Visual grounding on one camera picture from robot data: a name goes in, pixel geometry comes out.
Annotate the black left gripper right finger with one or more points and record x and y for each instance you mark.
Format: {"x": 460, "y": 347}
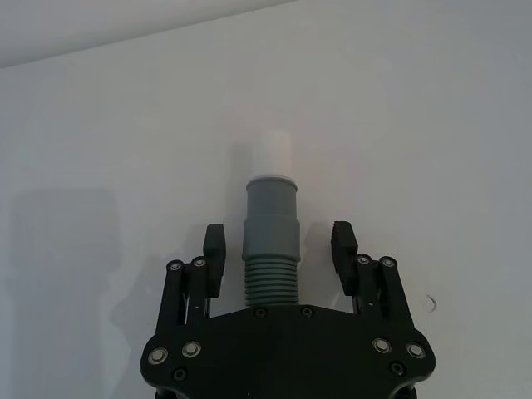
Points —
{"x": 344, "y": 262}

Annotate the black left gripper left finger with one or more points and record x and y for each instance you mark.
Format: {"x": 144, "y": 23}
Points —
{"x": 214, "y": 266}

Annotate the white pipe stub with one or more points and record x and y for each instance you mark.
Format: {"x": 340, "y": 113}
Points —
{"x": 273, "y": 154}

